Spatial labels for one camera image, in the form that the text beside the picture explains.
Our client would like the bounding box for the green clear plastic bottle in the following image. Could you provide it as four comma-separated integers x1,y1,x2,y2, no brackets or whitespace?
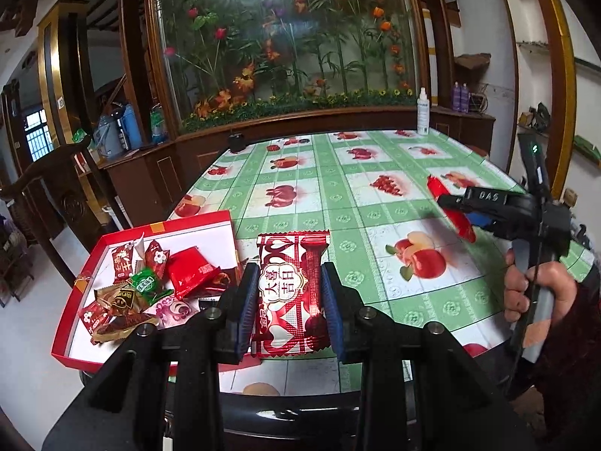
150,98,169,145

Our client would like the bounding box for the red white heart snack packet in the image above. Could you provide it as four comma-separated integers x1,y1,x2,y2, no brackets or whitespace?
251,230,332,359

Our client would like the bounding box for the dark carved wooden chair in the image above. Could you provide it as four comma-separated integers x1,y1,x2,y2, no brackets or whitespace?
0,143,130,287

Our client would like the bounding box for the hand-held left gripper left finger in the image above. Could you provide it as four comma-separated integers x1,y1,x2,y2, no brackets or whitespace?
42,262,261,451

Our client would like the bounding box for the red cardboard box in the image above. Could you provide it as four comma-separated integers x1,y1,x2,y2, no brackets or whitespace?
51,210,240,372

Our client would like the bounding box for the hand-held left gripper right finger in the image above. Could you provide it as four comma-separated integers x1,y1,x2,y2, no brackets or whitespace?
320,262,536,451

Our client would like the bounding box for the gold framed pillar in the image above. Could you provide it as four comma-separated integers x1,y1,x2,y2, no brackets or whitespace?
38,0,92,146

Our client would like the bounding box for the blue thermos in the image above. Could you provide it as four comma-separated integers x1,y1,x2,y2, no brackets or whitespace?
123,103,143,150

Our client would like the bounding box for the small gold snack packet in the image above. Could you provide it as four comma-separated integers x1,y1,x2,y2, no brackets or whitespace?
95,284,142,315

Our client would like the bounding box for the crinkled red snack packet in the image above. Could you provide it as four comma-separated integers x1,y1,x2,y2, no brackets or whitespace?
426,174,477,244

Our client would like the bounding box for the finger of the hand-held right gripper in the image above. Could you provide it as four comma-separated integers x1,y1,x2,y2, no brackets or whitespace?
436,187,541,219
470,213,517,240

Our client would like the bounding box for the wooden wall shelf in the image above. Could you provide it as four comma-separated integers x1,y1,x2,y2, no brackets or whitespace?
455,51,491,76

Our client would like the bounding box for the person's right hand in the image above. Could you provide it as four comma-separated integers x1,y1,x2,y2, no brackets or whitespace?
503,249,580,325

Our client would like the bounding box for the glass fronted flower display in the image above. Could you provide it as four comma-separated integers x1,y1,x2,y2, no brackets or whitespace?
148,0,430,135

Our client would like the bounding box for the red flower print snack packet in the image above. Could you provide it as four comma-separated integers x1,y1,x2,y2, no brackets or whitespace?
145,239,169,275

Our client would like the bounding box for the green fruit print tablecloth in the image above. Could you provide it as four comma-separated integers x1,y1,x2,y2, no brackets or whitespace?
171,129,595,395

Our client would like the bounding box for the green snack packet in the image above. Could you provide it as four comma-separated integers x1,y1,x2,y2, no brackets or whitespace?
129,267,163,304

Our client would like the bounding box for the pink white snack packet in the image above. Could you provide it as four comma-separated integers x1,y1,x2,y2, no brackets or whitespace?
148,294,202,330

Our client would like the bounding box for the red white print snack packet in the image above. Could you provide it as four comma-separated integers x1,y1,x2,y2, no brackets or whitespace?
112,242,142,283

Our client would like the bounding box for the small red snack packet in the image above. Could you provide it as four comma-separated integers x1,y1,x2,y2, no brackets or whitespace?
77,301,111,341

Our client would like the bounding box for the white spray bottle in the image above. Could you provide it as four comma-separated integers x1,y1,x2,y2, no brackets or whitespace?
416,87,430,135

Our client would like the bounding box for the barred window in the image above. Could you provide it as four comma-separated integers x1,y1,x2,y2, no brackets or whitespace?
23,108,54,163

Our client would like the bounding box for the wire basket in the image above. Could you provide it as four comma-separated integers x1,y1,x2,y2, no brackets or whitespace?
470,85,489,114

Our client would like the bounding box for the grey blue jug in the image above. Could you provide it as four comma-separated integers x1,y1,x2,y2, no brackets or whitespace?
94,113,124,158

